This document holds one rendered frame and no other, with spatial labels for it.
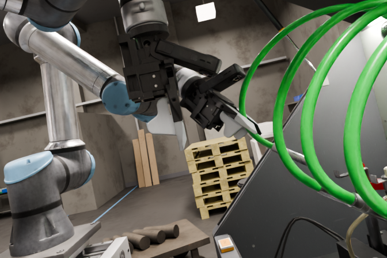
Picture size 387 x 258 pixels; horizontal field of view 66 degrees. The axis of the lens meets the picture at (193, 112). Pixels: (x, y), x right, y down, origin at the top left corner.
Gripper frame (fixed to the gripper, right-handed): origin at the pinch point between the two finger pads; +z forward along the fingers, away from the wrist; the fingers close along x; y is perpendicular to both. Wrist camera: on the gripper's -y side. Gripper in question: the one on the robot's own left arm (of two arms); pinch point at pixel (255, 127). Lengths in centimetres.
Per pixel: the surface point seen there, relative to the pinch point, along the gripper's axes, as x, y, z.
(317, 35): 16.2, -19.0, 5.9
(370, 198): 28.9, -5.7, 24.3
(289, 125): -22.9, -2.9, -1.4
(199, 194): -292, 165, -125
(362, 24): 21.4, -21.4, 11.9
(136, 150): -538, 334, -455
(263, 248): -21.3, 28.2, 13.5
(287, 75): 18.4, -11.8, 6.6
